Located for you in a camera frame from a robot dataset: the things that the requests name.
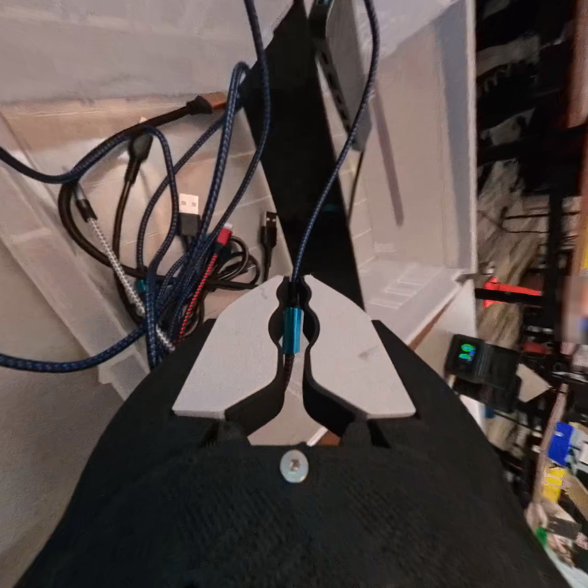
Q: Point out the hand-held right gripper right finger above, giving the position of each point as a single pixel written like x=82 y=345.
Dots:
x=358 y=367

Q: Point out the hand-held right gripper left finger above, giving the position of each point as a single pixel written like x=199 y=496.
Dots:
x=229 y=367

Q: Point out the clear plastic bin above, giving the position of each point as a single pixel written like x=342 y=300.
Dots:
x=413 y=160

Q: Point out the grey desk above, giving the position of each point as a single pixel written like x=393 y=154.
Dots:
x=46 y=459

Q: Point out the small black display device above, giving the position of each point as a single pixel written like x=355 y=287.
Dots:
x=491 y=363

